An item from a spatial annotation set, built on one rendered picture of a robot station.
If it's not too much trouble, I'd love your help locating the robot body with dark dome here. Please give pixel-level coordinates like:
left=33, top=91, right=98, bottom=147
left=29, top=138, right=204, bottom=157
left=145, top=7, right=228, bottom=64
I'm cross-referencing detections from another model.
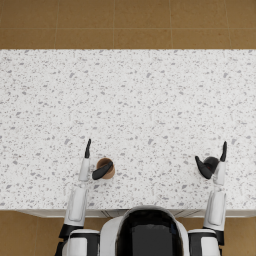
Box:
left=99, top=205, right=191, bottom=256

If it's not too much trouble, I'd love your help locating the brown cup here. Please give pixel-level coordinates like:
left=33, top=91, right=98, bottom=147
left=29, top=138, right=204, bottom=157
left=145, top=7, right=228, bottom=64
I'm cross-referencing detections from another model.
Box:
left=96, top=157, right=116, bottom=180

